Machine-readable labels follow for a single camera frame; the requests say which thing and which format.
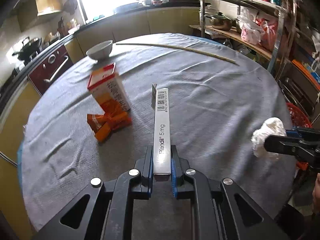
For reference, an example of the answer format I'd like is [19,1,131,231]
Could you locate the crumpled orange packaging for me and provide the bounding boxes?
[87,99,132,142]

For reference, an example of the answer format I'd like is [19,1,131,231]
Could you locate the metal kitchen shelf rack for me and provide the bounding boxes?
[196,0,319,122]

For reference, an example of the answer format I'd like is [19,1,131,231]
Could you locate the long thin white stick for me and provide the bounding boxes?
[115,42,237,65]

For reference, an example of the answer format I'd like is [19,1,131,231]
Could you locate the red plastic bag on shelf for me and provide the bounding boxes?
[255,18,278,51]

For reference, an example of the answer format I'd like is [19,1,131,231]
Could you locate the grey tablecloth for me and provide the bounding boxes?
[21,32,297,231]

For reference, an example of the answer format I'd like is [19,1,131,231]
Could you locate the steel pot on shelf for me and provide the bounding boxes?
[205,12,238,31]

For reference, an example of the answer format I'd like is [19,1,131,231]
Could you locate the white tissue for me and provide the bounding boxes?
[251,117,287,160]

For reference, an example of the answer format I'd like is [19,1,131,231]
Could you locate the red plastic mesh basket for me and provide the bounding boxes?
[286,103,318,171]

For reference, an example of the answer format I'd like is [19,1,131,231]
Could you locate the white ceramic bowl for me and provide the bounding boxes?
[86,40,113,61]

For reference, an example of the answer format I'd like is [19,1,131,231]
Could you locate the black wok on stove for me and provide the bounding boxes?
[12,36,42,61]

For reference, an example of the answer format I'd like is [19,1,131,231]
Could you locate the white plastic bag on shelf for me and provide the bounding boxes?
[238,7,264,45]

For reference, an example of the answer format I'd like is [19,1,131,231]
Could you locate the dark red oven front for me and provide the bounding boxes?
[28,45,73,95]

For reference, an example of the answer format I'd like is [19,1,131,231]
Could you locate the white Plendil medicine box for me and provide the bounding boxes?
[151,83,171,176]

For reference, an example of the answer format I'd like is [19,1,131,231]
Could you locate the yellow wall cabinets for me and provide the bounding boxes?
[14,0,63,32]

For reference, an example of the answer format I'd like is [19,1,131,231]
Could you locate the orange white carton box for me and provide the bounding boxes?
[87,62,131,113]

